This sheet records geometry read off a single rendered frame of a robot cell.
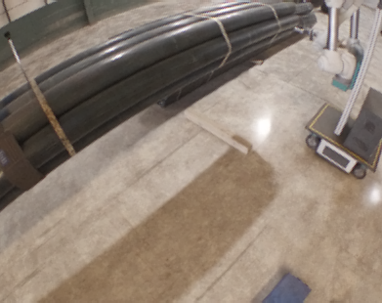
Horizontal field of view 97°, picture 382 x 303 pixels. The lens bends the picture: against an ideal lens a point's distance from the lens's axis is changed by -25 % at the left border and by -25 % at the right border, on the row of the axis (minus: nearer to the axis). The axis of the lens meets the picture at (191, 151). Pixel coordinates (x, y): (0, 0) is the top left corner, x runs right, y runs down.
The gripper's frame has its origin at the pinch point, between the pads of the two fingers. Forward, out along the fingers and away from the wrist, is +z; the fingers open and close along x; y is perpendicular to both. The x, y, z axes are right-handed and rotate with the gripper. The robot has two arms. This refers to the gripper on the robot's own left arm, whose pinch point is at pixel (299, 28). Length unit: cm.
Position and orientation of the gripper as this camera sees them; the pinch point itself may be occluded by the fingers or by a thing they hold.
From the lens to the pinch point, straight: 261.2
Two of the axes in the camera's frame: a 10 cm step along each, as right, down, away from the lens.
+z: -6.9, -5.0, 5.2
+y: -0.7, -6.7, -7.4
